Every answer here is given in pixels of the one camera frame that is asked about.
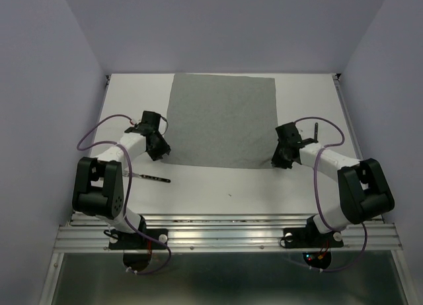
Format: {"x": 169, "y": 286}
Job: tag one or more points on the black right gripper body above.
{"x": 279, "y": 149}

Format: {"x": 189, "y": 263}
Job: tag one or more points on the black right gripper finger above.
{"x": 289, "y": 161}
{"x": 278, "y": 161}

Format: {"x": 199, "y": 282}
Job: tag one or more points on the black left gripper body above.
{"x": 159, "y": 141}

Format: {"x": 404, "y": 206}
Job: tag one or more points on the black handled knife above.
{"x": 316, "y": 132}

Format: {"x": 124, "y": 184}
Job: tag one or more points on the grey cloth napkin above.
{"x": 222, "y": 121}

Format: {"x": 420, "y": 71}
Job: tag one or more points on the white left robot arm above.
{"x": 103, "y": 182}

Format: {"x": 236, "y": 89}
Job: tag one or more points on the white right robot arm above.
{"x": 363, "y": 190}

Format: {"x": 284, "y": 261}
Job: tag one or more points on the black handled fork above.
{"x": 147, "y": 177}

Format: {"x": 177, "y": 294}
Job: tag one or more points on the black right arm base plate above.
{"x": 302, "y": 238}

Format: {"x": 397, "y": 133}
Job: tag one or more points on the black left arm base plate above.
{"x": 125, "y": 241}

